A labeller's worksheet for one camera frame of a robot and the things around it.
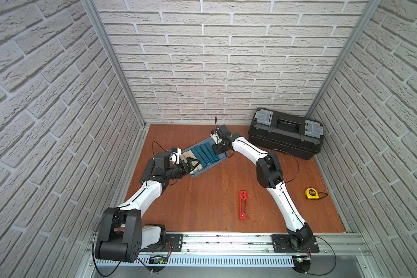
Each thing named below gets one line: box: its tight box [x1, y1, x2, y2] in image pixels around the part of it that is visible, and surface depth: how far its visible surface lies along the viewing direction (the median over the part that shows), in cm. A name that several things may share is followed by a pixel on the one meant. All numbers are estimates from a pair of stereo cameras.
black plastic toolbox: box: [247, 107, 324, 161], surface depth 98 cm
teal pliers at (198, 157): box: [191, 148, 207, 168], surface depth 101 cm
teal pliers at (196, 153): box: [191, 147, 207, 168], surface depth 101 cm
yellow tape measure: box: [305, 187, 320, 200], surface depth 89 cm
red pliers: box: [238, 189, 249, 221], surface depth 87 cm
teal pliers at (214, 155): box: [204, 141, 219, 162], surface depth 102 cm
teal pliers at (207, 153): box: [199, 143, 215, 163], surface depth 102 cm
